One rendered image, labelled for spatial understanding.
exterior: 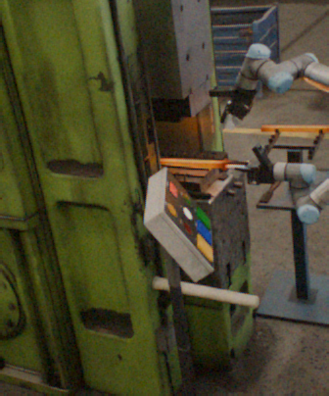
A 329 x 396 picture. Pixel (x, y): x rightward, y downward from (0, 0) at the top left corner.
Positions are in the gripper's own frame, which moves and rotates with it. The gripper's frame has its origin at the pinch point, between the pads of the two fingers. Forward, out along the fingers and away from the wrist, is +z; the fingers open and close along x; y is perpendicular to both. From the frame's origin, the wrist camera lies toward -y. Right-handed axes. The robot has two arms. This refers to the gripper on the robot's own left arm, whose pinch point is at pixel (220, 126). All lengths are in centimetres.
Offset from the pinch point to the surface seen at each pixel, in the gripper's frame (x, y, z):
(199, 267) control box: -55, 23, 18
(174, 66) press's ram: -2.7, -24.9, -15.1
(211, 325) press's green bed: -1, 32, 95
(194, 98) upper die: 6.5, -15.9, -1.7
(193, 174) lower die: 6.7, -4.5, 31.3
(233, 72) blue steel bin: 364, -85, 158
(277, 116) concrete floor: 317, -22, 153
